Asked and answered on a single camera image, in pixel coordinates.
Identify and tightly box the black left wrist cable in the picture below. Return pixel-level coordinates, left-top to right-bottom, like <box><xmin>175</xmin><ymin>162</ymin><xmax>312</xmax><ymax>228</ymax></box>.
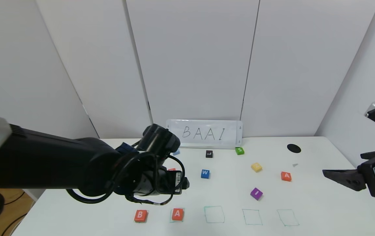
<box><xmin>66</xmin><ymin>152</ymin><xmax>185</xmax><ymax>204</ymax></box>

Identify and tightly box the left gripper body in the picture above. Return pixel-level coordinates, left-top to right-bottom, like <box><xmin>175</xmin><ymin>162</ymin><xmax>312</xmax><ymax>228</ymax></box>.
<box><xmin>159</xmin><ymin>166</ymin><xmax>182</xmax><ymax>195</ymax></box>

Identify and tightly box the silver sign holder rail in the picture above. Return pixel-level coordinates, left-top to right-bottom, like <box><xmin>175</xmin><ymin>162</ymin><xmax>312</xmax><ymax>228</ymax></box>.
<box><xmin>178</xmin><ymin>143</ymin><xmax>237</xmax><ymax>150</ymax></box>

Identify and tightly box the orange B letter block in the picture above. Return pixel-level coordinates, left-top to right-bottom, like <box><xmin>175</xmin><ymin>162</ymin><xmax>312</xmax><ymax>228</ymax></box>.
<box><xmin>134</xmin><ymin>210</ymin><xmax>148</xmax><ymax>223</ymax></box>

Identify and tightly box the thin floor cable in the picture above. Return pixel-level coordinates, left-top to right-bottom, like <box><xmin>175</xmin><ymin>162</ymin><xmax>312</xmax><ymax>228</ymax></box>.
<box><xmin>0</xmin><ymin>190</ymin><xmax>26</xmax><ymax>210</ymax></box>

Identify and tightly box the white laminated BAAI sign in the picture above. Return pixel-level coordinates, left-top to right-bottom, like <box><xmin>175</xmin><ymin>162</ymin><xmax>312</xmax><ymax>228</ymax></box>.
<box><xmin>166</xmin><ymin>120</ymin><xmax>243</xmax><ymax>147</ymax></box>

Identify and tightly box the black floor cable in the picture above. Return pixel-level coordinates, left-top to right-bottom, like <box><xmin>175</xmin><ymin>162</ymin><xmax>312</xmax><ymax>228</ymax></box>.
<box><xmin>9</xmin><ymin>214</ymin><xmax>28</xmax><ymax>236</ymax></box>

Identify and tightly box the thin labelled left wrist cable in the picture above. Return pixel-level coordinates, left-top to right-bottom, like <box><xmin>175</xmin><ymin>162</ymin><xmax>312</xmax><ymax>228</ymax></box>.
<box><xmin>125</xmin><ymin>193</ymin><xmax>175</xmax><ymax>207</ymax></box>

